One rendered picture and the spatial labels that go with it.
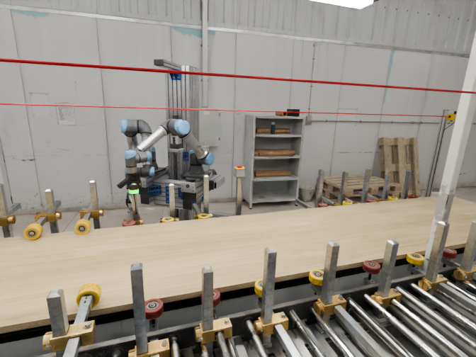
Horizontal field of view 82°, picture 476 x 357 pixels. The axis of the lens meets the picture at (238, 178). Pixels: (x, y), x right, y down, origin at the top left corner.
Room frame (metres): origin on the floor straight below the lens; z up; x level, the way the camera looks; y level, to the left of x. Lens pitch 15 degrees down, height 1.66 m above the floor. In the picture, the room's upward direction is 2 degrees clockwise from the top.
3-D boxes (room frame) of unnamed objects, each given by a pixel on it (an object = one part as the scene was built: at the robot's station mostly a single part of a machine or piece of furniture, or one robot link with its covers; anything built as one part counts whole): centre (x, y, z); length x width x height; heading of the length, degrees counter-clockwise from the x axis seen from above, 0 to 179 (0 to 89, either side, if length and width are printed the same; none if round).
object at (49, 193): (1.62, 1.18, 0.89); 0.04 x 0.04 x 0.48; 19
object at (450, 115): (2.64, -1.96, 1.20); 0.15 x 0.12 x 1.00; 109
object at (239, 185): (2.02, -0.01, 0.93); 0.05 x 0.05 x 0.45; 19
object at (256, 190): (4.67, -0.59, 0.78); 0.90 x 0.45 x 1.55; 106
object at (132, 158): (1.88, 0.76, 1.29); 0.09 x 0.08 x 0.11; 141
